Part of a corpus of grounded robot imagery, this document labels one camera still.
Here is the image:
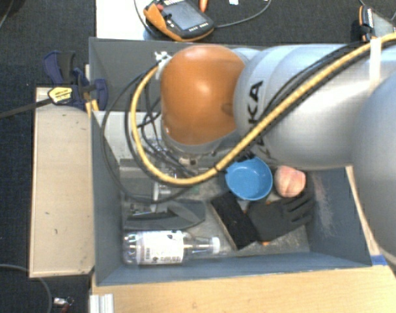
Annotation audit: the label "black flat block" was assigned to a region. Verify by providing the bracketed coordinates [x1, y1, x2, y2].
[210, 192, 261, 251]

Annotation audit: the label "pale pink peach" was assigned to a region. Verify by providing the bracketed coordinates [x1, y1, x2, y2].
[274, 165, 307, 198]

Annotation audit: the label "clear plastic bottle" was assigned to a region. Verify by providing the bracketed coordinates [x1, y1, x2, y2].
[122, 230, 222, 267]

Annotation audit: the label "pale wood flat board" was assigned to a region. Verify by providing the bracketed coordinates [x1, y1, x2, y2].
[29, 87, 96, 278]

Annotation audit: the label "black work glove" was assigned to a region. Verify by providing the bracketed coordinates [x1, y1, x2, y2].
[247, 191, 317, 243]

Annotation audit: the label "blue bowl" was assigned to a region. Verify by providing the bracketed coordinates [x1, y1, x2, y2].
[224, 156, 274, 202]

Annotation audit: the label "grey metal bin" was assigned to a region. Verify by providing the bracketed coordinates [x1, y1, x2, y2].
[88, 37, 374, 287]

